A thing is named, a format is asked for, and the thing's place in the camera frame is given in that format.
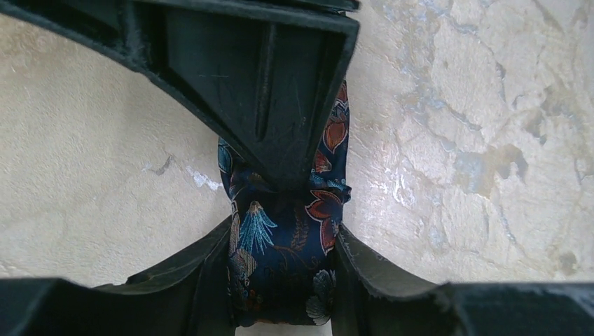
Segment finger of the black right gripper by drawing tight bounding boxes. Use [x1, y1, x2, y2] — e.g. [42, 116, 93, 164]
[1, 0, 360, 190]

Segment navy floral tie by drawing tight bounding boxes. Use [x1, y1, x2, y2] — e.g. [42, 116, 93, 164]
[218, 85, 351, 327]

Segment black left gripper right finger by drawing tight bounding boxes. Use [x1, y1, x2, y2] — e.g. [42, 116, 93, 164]
[331, 227, 593, 336]

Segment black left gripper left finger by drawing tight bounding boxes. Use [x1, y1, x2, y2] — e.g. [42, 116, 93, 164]
[1, 219, 236, 335]

